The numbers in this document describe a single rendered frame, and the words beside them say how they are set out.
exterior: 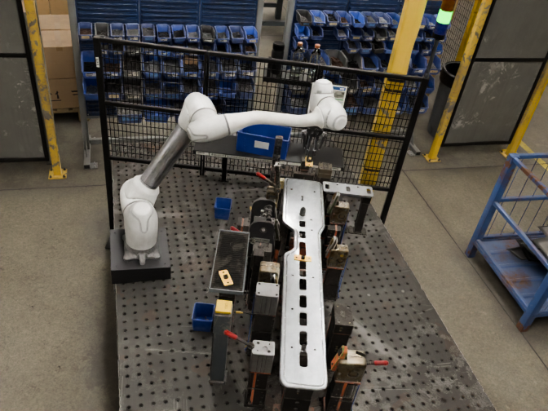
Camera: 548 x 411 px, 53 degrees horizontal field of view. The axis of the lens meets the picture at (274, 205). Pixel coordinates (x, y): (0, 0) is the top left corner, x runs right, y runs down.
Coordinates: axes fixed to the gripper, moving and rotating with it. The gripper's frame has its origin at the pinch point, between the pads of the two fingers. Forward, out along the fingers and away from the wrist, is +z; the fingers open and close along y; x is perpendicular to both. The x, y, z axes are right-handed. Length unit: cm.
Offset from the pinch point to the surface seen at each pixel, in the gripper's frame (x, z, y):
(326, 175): 23.2, 27.3, 14.2
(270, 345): -104, 23, -14
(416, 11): 58, -61, 49
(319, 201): 0.5, 29.1, 9.5
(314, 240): -33.2, 29.0, 5.9
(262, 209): -33.3, 13.0, -21.9
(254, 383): -109, 43, -18
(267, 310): -84, 26, -16
